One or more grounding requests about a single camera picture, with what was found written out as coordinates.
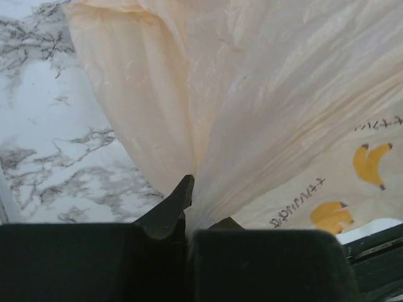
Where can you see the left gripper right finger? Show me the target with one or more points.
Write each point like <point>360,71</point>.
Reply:
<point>270,265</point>

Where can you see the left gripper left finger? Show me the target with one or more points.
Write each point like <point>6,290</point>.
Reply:
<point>140,261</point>

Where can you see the orange banana-print plastic bag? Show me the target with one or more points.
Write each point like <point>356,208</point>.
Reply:
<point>288,114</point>

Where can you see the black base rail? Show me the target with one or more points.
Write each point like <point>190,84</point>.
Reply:
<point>377,262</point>

